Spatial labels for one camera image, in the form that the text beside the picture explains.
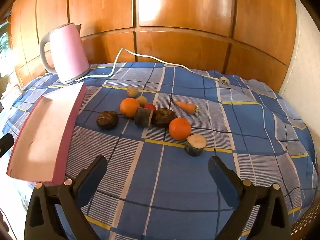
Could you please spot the yam piece pale cut face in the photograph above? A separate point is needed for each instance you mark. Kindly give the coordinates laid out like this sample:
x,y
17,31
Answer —
x,y
195,144

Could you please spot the wooden wardrobe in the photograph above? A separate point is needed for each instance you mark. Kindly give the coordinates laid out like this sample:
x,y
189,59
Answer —
x,y
175,10

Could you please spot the orange carrot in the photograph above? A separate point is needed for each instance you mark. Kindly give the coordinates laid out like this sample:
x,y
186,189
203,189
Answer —
x,y
186,106

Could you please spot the orange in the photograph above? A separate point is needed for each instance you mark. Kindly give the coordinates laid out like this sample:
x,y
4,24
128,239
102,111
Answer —
x,y
129,107
180,128

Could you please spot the red tomato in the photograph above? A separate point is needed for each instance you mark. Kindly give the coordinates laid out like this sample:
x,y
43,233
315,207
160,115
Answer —
x,y
150,106

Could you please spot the pink electric kettle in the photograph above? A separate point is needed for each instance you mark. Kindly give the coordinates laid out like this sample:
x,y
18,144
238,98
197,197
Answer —
x,y
67,52

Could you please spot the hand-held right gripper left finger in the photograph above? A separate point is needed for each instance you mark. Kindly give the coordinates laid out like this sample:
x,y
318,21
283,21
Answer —
x,y
87,190

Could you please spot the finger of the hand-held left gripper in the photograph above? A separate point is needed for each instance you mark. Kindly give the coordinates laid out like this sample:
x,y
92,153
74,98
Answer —
x,y
6,141

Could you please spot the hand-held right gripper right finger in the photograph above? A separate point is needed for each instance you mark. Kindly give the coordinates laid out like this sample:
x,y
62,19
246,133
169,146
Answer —
x,y
222,180

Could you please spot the small brown potato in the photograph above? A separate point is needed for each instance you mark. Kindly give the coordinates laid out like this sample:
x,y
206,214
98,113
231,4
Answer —
x,y
141,101

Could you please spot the woven wicker chair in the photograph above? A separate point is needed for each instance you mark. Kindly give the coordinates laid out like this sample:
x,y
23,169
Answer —
x,y
302,226

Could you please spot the pink shallow box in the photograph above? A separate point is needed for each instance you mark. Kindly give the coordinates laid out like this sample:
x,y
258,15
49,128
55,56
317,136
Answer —
x,y
45,130

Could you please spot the small green-brown potato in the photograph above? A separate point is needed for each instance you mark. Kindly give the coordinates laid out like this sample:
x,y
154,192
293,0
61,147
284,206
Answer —
x,y
131,91

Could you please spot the dark brown water chestnut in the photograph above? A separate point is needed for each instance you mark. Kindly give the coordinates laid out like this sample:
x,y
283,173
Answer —
x,y
163,117
107,120

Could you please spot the blue checkered blanket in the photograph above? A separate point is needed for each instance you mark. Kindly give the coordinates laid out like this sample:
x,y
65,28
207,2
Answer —
x,y
175,180

